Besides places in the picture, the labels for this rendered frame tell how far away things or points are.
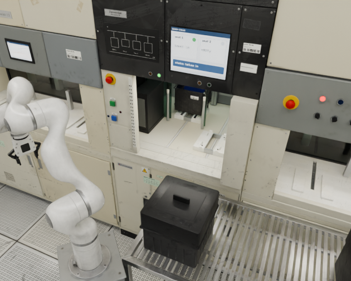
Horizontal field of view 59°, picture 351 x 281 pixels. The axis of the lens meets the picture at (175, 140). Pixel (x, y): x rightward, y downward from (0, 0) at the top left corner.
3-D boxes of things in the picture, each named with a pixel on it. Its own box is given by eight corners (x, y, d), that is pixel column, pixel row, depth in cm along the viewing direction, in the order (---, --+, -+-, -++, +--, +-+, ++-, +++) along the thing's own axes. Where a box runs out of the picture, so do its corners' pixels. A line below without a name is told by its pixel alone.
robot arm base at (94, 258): (71, 285, 135) (63, 260, 125) (67, 250, 150) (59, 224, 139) (114, 271, 141) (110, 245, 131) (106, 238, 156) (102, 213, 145)
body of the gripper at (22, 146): (11, 140, 154) (18, 158, 160) (32, 133, 159) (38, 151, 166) (6, 134, 158) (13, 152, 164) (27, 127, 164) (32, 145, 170)
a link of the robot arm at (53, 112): (67, 223, 128) (101, 204, 137) (76, 228, 118) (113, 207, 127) (16, 108, 119) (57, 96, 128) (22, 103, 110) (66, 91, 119)
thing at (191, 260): (166, 209, 173) (166, 186, 163) (214, 226, 164) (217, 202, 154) (142, 247, 152) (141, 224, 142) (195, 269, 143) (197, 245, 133)
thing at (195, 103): (172, 114, 233) (172, 74, 215) (182, 102, 249) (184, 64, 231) (203, 121, 225) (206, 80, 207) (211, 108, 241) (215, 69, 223)
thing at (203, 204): (139, 227, 143) (137, 208, 136) (166, 187, 165) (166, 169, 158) (198, 251, 133) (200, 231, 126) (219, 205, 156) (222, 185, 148)
